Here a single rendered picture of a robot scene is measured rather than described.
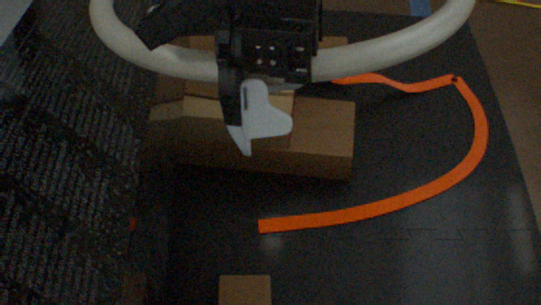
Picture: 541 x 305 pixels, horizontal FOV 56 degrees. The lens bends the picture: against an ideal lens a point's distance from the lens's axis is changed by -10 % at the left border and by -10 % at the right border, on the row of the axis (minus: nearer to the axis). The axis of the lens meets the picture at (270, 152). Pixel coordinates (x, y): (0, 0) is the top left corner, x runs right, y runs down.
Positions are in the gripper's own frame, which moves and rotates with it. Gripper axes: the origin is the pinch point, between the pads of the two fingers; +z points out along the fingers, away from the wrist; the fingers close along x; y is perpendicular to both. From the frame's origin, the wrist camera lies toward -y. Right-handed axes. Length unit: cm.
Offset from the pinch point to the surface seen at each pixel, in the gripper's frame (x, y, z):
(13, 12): 24, -46, 2
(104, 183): 6.4, -25.0, 20.5
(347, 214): 59, 7, 85
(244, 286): 24, -13, 73
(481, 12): 187, 56, 88
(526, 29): 179, 77, 89
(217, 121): 69, -31, 64
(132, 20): 42, -34, 15
